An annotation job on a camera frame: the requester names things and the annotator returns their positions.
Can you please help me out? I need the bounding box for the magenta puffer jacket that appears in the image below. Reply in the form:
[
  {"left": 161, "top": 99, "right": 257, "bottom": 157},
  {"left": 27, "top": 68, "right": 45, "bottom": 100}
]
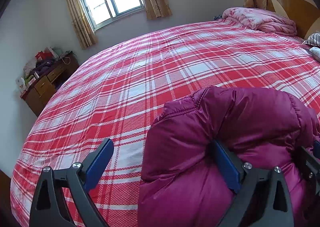
[{"left": 138, "top": 87, "right": 319, "bottom": 226}]

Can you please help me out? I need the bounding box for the pile of clothes on desk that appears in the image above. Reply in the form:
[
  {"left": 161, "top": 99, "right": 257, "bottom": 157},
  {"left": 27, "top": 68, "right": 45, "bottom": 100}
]
[{"left": 23, "top": 58, "right": 55, "bottom": 78}]

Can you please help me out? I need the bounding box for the brown wooden door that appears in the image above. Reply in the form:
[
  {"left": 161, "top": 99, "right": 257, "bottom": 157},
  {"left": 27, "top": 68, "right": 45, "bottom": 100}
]
[{"left": 0, "top": 171, "right": 11, "bottom": 216}]

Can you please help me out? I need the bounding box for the striped grey pillow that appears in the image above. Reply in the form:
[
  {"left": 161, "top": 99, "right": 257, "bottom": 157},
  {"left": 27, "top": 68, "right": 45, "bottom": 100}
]
[{"left": 303, "top": 32, "right": 320, "bottom": 62}]

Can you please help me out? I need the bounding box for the brown wooden desk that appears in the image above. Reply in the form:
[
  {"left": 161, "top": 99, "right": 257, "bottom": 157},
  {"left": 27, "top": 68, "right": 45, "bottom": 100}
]
[{"left": 21, "top": 51, "right": 79, "bottom": 117}]

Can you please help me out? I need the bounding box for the red plaid bed cover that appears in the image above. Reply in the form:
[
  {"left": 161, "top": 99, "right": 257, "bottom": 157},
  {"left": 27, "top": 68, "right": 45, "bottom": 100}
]
[{"left": 10, "top": 20, "right": 319, "bottom": 226}]

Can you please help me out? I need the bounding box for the white carton box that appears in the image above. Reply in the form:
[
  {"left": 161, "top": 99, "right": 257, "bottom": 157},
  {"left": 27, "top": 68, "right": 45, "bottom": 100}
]
[{"left": 15, "top": 77, "right": 27, "bottom": 94}]

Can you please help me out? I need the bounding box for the pink floral folded quilt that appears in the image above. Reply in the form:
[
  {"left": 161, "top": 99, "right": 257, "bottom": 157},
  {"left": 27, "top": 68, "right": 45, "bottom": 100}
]
[{"left": 222, "top": 7, "right": 297, "bottom": 36}]

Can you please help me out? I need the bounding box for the wooden headboard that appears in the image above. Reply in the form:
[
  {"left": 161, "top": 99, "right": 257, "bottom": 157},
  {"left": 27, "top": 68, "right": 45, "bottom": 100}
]
[{"left": 267, "top": 0, "right": 319, "bottom": 39}]

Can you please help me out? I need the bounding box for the red gift bag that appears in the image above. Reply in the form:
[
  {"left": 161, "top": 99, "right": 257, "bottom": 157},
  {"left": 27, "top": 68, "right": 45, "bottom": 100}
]
[{"left": 35, "top": 51, "right": 53, "bottom": 61}]

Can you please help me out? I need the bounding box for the left beige curtain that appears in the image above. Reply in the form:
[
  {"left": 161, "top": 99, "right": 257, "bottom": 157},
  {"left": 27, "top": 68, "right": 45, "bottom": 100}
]
[{"left": 66, "top": 0, "right": 98, "bottom": 49}]

